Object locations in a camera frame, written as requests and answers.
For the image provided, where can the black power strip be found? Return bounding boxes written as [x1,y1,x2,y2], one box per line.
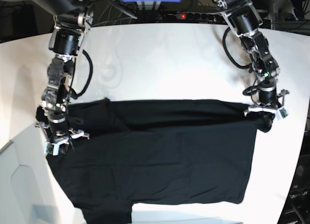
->
[163,12,226,25]

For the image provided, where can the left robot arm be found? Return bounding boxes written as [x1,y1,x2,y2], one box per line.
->
[213,0,289,120]

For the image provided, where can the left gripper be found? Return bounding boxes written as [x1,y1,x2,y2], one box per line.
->
[244,84,290,116]

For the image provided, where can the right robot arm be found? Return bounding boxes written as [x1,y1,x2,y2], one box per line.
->
[36,0,93,156]

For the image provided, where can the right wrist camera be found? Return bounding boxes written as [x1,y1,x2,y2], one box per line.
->
[44,142,60,156]

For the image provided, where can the black T-shirt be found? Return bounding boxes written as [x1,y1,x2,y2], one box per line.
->
[46,99,274,224]

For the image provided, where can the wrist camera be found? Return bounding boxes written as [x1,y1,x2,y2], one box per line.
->
[275,106,289,120]
[44,142,60,156]

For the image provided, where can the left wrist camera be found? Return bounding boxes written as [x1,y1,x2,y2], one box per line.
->
[275,106,289,120]

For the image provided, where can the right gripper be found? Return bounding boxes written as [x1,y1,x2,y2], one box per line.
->
[36,111,90,154]

